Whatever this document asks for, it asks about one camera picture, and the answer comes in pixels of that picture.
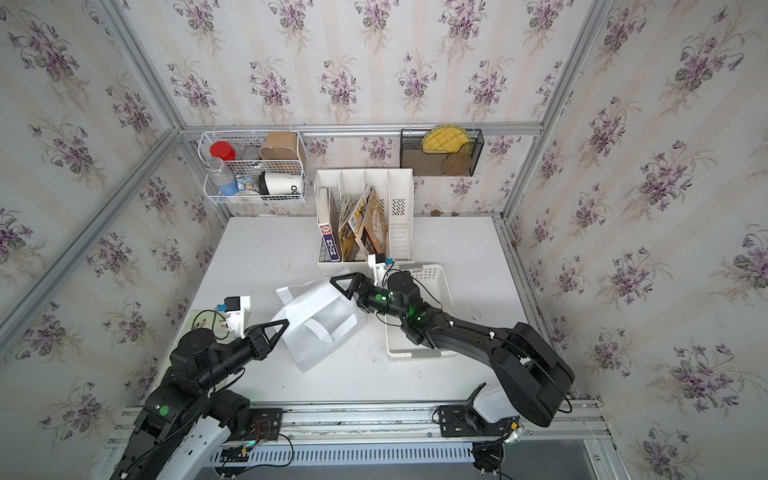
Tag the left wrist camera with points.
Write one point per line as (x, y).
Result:
(233, 311)

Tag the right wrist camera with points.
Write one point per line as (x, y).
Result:
(380, 265)

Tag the yellow book in organizer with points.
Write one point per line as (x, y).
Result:
(351, 224)

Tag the white perforated plastic tray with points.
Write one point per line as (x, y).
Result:
(434, 288)

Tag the white wire wall basket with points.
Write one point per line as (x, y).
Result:
(249, 165)

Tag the colourful history book in organizer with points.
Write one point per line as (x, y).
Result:
(373, 235)

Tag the white insulated delivery bag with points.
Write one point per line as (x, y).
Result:
(321, 319)

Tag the green children's history book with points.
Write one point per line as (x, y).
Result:
(217, 322)

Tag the clear plastic bottle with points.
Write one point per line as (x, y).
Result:
(222, 177)

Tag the black mesh wall basket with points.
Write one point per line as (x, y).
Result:
(430, 165)

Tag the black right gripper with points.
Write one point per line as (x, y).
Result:
(360, 282)

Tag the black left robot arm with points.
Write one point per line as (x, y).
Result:
(188, 417)

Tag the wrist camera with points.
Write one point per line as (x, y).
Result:
(233, 311)
(380, 265)

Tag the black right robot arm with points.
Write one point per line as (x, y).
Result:
(534, 378)

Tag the white black cup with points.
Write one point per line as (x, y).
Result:
(280, 184)

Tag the red lidded jar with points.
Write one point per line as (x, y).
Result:
(223, 150)

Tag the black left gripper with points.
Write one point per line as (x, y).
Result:
(257, 343)

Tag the red white thick book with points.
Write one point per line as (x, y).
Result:
(327, 221)

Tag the brown woven round coaster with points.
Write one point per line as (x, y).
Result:
(457, 165)

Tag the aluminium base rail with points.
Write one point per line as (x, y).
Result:
(338, 434)

